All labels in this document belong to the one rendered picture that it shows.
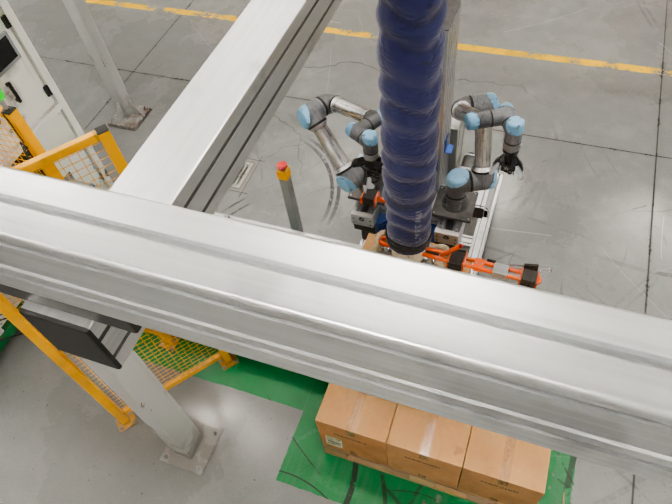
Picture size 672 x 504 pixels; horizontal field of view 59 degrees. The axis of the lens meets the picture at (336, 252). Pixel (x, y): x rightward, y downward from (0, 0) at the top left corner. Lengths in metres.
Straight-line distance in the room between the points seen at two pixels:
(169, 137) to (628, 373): 0.67
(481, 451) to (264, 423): 1.42
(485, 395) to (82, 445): 3.91
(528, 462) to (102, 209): 2.87
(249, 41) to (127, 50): 6.07
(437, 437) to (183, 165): 2.60
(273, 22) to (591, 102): 4.91
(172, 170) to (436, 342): 0.50
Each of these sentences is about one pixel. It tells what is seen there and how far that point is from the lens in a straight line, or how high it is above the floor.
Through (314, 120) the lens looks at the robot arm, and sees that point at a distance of 3.23.
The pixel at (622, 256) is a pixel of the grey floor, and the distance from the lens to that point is 4.70.
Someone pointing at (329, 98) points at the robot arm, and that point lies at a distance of 3.27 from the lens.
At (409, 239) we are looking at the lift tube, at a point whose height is 1.38.
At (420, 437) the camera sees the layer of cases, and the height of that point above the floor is 0.54.
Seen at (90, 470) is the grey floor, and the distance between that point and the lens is 4.21.
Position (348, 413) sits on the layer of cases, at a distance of 3.29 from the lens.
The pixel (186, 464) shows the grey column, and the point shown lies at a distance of 3.96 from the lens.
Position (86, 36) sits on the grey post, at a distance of 5.66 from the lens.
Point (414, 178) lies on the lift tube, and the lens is 2.46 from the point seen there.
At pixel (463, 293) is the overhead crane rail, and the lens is 0.47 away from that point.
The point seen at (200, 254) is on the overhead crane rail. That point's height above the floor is 3.21.
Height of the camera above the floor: 3.61
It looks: 53 degrees down
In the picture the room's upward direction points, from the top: 9 degrees counter-clockwise
